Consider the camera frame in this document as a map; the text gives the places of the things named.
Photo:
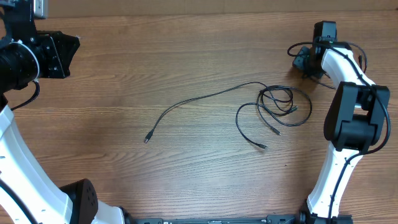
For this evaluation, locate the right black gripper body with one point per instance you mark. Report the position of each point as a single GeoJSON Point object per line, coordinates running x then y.
{"type": "Point", "coordinates": [309, 66]}

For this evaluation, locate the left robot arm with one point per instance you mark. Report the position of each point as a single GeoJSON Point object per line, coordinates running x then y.
{"type": "Point", "coordinates": [27, 193]}

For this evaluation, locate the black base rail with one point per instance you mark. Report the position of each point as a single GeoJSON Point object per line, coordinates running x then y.
{"type": "Point", "coordinates": [270, 219]}

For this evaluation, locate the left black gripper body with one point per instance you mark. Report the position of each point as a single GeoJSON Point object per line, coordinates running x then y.
{"type": "Point", "coordinates": [48, 62]}

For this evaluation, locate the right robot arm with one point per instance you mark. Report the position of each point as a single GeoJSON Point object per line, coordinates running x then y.
{"type": "Point", "coordinates": [357, 122]}

